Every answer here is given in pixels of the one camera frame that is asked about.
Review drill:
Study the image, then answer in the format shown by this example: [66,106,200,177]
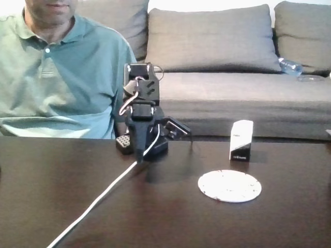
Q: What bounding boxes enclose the person in green shirt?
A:
[0,0,138,140]

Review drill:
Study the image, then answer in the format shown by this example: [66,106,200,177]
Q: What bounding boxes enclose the clear plastic water bottle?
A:
[278,57,303,77]

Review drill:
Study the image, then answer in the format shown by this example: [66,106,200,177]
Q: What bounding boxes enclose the black camera box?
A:
[164,116,192,142]

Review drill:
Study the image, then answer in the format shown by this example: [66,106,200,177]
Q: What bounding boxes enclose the grey sofa back cushion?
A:
[273,1,331,75]
[144,4,282,74]
[74,0,150,63]

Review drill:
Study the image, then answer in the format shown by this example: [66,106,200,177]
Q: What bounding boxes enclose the grey fabric sofa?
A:
[74,0,331,142]

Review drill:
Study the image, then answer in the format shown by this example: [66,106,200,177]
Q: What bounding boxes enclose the white round coaster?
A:
[198,169,262,204]

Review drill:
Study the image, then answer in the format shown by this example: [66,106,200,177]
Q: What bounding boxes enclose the thin black cable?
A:
[188,129,197,153]

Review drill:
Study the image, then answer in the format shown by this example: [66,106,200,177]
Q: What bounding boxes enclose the pale motor wire loop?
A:
[118,76,145,117]

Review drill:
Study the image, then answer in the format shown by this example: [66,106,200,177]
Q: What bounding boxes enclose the white cable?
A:
[46,130,162,248]

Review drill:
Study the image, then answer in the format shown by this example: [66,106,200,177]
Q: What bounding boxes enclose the white and black servo box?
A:
[229,120,254,162]

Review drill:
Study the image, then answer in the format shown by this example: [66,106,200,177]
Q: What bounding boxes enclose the clear plastic wrapper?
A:
[297,74,325,83]

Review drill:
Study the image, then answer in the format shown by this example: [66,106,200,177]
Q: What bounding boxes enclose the black perforated clamp block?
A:
[115,133,135,156]

